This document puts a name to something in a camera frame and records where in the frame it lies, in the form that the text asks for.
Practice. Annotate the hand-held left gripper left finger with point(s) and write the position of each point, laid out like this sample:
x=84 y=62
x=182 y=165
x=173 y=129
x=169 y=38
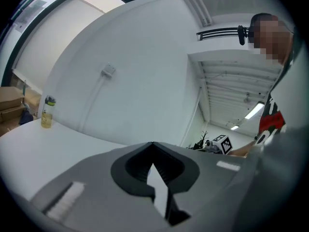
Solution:
x=96 y=190

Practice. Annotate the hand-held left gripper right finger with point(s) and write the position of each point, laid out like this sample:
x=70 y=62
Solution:
x=207 y=178

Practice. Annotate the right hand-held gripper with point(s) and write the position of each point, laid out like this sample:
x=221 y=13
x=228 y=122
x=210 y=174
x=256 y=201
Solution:
x=223 y=144

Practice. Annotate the person's right forearm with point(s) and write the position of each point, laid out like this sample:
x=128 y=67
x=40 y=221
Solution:
x=241 y=150

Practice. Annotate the bare branch coat stand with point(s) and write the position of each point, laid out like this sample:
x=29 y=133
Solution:
x=204 y=136

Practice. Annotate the ceiling light strip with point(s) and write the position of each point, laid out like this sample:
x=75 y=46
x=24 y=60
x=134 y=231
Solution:
x=234 y=127
x=254 y=110

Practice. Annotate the dark green printed shirt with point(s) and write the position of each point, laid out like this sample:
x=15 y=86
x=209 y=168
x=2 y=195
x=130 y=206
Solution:
x=272 y=120

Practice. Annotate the clear bottle with yellow liquid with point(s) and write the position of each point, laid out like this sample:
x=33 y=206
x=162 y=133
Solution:
x=47 y=117

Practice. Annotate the purple cloth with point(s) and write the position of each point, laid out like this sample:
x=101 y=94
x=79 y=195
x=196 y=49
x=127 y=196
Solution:
x=26 y=118

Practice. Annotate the large cardboard box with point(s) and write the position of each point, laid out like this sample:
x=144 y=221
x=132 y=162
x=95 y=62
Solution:
x=9 y=122

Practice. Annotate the black metal railing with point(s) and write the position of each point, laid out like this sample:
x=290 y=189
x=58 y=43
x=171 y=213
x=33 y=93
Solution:
x=217 y=33

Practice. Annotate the person's face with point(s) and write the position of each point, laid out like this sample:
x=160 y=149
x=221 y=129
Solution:
x=272 y=40

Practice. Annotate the flat cardboard box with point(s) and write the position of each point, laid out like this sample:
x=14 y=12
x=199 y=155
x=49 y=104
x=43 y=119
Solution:
x=10 y=97

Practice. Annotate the black head-worn camera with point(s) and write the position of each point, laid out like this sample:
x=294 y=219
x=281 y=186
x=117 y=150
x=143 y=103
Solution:
x=242 y=36

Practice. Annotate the white wall socket box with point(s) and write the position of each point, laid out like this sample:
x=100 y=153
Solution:
x=108 y=69

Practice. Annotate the black window frame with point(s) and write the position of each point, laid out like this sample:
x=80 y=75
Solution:
x=7 y=69

